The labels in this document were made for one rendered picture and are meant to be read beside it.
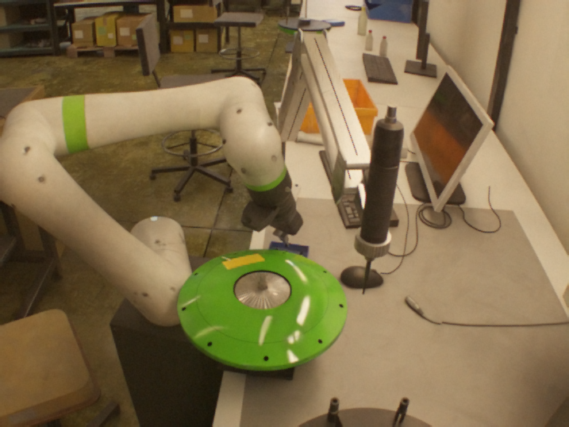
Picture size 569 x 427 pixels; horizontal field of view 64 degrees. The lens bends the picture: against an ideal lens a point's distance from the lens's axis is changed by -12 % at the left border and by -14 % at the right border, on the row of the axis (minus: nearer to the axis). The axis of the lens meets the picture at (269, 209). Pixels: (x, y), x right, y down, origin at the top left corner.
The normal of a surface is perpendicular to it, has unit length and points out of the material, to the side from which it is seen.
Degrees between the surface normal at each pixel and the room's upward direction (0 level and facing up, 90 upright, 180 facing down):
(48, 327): 0
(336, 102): 16
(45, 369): 0
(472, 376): 0
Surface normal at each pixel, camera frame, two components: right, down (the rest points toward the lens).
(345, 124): 0.06, -0.65
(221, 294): -0.11, -0.81
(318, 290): 0.32, -0.80
